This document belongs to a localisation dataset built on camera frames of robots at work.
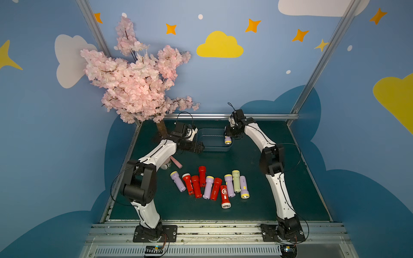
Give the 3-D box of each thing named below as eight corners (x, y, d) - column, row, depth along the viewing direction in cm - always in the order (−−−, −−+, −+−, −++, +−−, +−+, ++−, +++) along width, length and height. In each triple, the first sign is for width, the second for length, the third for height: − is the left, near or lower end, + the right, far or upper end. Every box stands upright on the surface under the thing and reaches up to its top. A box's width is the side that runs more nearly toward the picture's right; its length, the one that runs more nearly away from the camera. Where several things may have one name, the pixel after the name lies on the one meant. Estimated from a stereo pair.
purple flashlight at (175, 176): (180, 193, 88) (180, 192, 86) (170, 175, 95) (169, 173, 92) (187, 189, 89) (187, 187, 87) (176, 171, 96) (176, 169, 94)
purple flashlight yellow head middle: (202, 198, 87) (201, 196, 84) (206, 177, 95) (206, 175, 92) (209, 200, 86) (209, 198, 84) (214, 178, 94) (214, 176, 92)
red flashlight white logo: (221, 208, 84) (221, 206, 81) (220, 187, 92) (220, 184, 88) (230, 208, 84) (231, 206, 81) (228, 187, 92) (229, 184, 88)
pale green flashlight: (233, 192, 88) (234, 190, 86) (231, 171, 95) (232, 170, 94) (241, 192, 88) (242, 190, 86) (239, 171, 95) (239, 170, 94)
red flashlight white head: (189, 196, 87) (188, 194, 85) (182, 177, 94) (181, 175, 91) (197, 192, 88) (197, 190, 86) (189, 174, 95) (189, 172, 93)
